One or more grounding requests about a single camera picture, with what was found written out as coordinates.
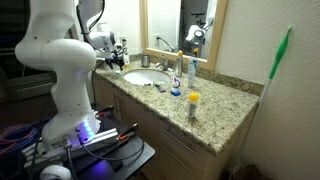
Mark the aluminium mounting rail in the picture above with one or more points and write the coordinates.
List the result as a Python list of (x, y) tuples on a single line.
[(100, 138)]

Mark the wooden vanity cabinet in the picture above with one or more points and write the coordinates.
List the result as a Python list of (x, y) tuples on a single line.
[(140, 116)]

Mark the chrome faucet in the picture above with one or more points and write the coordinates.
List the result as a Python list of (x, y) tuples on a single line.
[(164, 63)]

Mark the white round dome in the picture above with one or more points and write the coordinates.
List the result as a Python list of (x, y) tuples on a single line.
[(55, 172)]

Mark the blue floss container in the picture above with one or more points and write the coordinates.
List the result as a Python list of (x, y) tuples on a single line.
[(175, 92)]

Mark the white contact lens case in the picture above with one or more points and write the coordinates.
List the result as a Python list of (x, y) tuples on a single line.
[(117, 71)]

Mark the silver spray bottle yellow cap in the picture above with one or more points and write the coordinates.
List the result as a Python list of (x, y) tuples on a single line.
[(179, 66)]

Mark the black cart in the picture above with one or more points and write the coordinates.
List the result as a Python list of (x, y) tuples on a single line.
[(133, 156)]

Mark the white sink basin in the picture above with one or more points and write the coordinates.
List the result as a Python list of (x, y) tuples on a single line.
[(143, 77)]

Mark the white wall outlet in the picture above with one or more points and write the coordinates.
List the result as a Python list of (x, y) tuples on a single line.
[(123, 37)]

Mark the orange black clamp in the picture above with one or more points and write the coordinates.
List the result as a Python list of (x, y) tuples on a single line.
[(128, 131), (105, 110)]

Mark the white bottle yellow cap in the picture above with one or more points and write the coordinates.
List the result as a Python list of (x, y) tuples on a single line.
[(192, 108)]

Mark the wood framed mirror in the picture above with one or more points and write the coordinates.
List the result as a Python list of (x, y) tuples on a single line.
[(218, 40)]

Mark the tall white tube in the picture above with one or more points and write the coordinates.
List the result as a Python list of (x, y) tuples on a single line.
[(191, 73)]

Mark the grey metal cup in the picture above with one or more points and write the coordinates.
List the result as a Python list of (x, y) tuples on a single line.
[(145, 60)]

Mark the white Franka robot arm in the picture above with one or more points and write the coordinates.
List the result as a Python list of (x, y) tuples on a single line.
[(66, 56)]

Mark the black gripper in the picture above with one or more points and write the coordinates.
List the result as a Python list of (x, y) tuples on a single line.
[(111, 55)]

